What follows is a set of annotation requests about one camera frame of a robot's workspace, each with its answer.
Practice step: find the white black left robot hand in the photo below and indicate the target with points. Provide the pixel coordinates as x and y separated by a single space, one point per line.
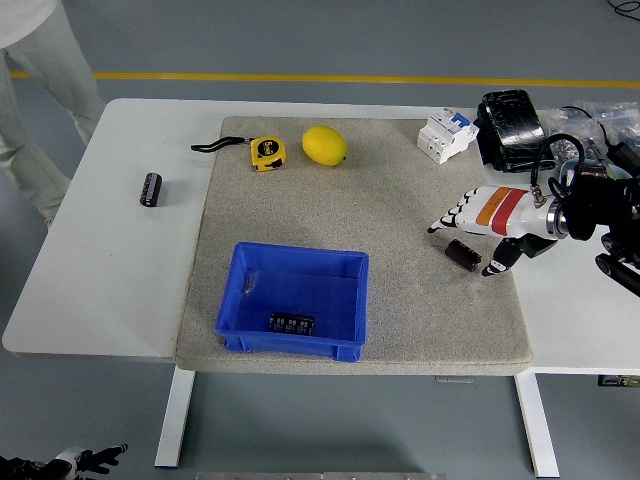
92 460

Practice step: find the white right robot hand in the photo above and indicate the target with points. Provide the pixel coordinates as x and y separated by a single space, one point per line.
500 210

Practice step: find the dark cylindrical battery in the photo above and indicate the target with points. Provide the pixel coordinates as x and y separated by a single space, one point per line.
594 172
463 255
150 190
292 323

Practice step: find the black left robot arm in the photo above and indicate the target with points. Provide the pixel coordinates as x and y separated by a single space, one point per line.
25 472

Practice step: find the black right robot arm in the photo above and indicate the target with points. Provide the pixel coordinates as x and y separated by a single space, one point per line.
585 210

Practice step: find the black table control box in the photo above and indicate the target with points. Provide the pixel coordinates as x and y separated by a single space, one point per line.
617 380

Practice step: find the blue plastic box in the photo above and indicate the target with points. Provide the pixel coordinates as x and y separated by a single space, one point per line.
295 290

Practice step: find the light blue bowl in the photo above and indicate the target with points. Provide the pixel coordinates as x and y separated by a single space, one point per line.
567 169

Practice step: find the black wrapped device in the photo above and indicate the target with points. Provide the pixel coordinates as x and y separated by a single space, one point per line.
515 130

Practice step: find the white table leg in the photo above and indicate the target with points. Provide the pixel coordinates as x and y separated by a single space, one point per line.
537 425
174 420

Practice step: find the white blue circuit breaker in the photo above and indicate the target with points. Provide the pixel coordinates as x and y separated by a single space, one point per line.
445 137

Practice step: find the clear bag of metal nuts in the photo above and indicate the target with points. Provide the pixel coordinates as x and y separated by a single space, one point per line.
565 125

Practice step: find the grey metal tool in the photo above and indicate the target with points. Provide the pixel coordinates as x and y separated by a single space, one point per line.
596 151

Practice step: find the clear plastic bag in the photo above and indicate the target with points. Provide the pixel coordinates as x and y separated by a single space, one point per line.
617 117

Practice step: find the grey-brown mat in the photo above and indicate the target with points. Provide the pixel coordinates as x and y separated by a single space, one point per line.
350 210

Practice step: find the yellow lemon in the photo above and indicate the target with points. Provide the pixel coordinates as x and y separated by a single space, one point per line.
324 145

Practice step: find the yellow tape measure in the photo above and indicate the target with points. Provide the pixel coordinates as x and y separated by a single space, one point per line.
267 154

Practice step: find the person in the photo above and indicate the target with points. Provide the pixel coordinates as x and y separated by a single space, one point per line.
45 100

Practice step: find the grey table bracket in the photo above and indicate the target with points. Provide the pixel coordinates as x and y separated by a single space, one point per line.
454 379

